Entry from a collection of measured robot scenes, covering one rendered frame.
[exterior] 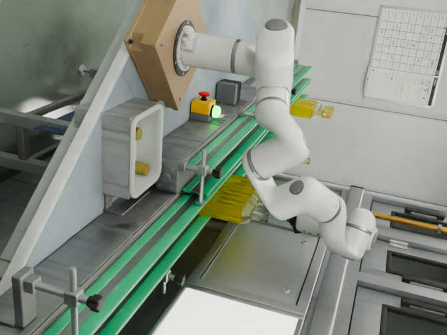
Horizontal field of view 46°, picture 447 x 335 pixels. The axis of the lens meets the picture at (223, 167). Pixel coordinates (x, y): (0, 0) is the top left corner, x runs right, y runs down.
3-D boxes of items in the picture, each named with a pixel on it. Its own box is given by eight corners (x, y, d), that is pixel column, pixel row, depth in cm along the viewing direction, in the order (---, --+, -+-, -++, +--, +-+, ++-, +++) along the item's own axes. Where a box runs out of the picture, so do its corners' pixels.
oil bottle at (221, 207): (183, 211, 164) (249, 226, 158) (184, 195, 162) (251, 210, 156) (190, 204, 169) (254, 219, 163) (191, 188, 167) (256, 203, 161)
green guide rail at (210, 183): (181, 191, 158) (207, 197, 156) (182, 188, 157) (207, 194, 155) (297, 78, 312) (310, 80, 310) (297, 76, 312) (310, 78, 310)
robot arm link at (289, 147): (240, 111, 131) (234, 153, 121) (285, 86, 124) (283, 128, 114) (273, 143, 138) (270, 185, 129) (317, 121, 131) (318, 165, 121)
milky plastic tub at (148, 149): (102, 195, 138) (132, 202, 136) (102, 113, 130) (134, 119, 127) (134, 171, 154) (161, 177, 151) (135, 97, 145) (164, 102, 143)
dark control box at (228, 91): (214, 101, 214) (234, 104, 212) (215, 82, 211) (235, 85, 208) (221, 96, 221) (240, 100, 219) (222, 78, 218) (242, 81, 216)
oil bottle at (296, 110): (274, 113, 270) (329, 122, 263) (275, 102, 268) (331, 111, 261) (277, 110, 275) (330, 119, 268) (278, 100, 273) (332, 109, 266)
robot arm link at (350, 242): (317, 187, 136) (357, 216, 150) (298, 234, 134) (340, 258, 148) (344, 193, 130) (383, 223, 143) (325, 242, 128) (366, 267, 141)
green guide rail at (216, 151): (183, 169, 155) (209, 174, 153) (183, 165, 154) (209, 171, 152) (298, 66, 309) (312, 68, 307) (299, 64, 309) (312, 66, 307)
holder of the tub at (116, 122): (102, 211, 141) (128, 218, 139) (101, 112, 130) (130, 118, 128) (132, 187, 156) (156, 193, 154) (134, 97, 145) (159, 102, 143)
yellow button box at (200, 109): (188, 119, 190) (207, 122, 188) (189, 99, 187) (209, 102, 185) (195, 113, 196) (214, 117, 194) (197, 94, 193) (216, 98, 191)
